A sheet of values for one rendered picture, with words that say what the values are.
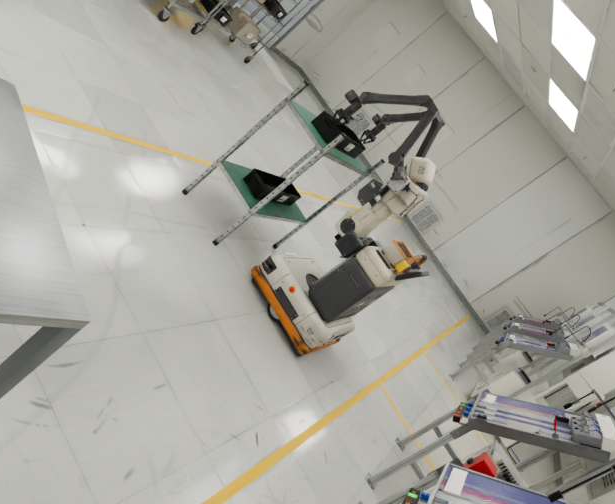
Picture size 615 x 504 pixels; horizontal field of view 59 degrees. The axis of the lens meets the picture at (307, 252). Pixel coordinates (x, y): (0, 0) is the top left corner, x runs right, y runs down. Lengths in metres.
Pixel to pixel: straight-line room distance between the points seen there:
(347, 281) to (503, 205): 7.48
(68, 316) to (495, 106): 10.24
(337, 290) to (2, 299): 2.56
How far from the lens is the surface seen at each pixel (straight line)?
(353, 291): 3.37
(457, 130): 10.96
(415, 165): 3.49
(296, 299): 3.47
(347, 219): 3.56
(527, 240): 10.57
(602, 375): 6.58
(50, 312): 1.11
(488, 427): 3.34
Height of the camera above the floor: 1.53
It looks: 18 degrees down
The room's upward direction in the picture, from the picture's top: 52 degrees clockwise
